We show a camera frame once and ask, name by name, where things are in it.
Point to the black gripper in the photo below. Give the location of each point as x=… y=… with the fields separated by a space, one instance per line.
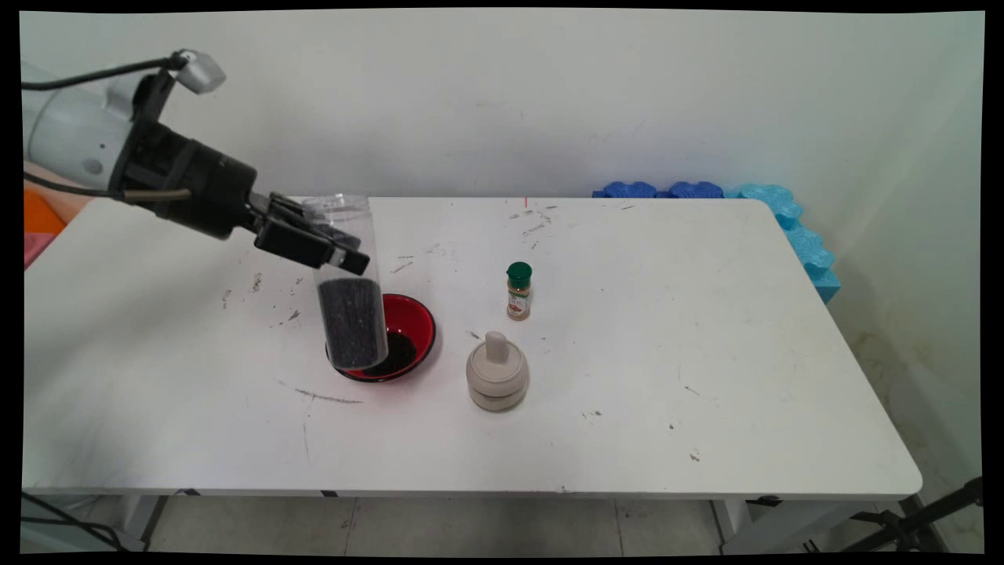
x=196 y=184

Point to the clear jar with black seeds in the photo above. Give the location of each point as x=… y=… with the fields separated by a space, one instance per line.
x=353 y=322

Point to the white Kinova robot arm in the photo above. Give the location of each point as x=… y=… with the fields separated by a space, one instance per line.
x=67 y=129

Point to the red bowl with black rim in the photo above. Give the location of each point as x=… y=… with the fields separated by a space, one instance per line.
x=412 y=322

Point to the spice bottle with green cap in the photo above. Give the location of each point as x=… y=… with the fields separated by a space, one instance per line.
x=518 y=294

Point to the orange box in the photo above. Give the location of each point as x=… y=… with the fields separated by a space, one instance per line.
x=39 y=218

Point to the beige lidded ceramic jar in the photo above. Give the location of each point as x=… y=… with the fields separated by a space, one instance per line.
x=496 y=377

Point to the pink box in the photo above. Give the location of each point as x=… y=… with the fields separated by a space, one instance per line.
x=35 y=249

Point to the dark metal table leg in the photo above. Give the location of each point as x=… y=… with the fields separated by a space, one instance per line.
x=154 y=522

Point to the dark blue foam tile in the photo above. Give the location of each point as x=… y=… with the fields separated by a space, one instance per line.
x=694 y=190
x=627 y=190

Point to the light blue foam tile stack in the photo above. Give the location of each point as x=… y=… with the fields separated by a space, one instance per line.
x=804 y=243

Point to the black tripod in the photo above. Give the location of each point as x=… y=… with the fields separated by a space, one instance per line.
x=914 y=526

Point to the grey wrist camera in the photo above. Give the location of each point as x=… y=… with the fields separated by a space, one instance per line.
x=200 y=72

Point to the black table hinge bracket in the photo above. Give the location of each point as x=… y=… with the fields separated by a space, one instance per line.
x=763 y=501

